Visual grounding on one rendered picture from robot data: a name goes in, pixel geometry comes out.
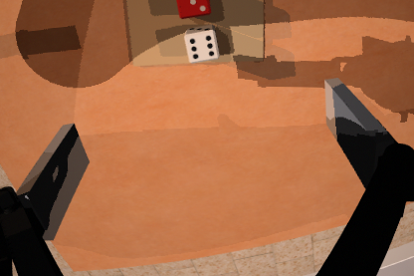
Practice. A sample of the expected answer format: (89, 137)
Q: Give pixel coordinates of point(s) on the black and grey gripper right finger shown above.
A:
(370, 149)

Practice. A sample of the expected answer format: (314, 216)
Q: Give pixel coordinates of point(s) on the white die with black pips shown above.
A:
(201, 44)

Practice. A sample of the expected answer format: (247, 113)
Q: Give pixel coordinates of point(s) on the tan flat mat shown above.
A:
(157, 32)

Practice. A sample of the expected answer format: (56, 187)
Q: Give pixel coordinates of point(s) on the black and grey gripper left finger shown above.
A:
(42, 200)

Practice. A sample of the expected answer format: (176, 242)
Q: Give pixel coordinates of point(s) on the dark red die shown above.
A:
(193, 8)

